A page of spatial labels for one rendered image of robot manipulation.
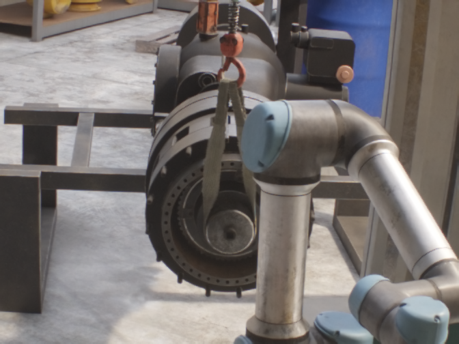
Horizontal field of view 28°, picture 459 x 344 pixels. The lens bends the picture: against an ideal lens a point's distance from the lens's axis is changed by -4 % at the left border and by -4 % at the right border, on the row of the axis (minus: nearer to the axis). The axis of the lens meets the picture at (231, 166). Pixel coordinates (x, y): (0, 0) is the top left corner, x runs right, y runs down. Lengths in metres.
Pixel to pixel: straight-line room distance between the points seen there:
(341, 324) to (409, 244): 0.33
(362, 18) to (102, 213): 1.86
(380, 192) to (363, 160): 0.08
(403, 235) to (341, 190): 2.50
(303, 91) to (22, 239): 1.40
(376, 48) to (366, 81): 0.21
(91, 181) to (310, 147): 2.37
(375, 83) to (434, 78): 3.79
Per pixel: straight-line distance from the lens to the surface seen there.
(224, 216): 2.73
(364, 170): 1.56
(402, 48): 1.73
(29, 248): 3.91
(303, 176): 1.56
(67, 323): 3.97
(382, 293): 1.33
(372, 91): 5.61
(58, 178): 3.85
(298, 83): 4.20
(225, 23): 5.23
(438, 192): 1.90
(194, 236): 2.92
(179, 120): 3.05
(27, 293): 4.00
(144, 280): 4.38
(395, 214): 1.49
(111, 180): 3.85
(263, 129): 1.53
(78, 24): 10.29
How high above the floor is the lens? 1.90
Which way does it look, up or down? 18 degrees down
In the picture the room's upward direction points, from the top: 4 degrees clockwise
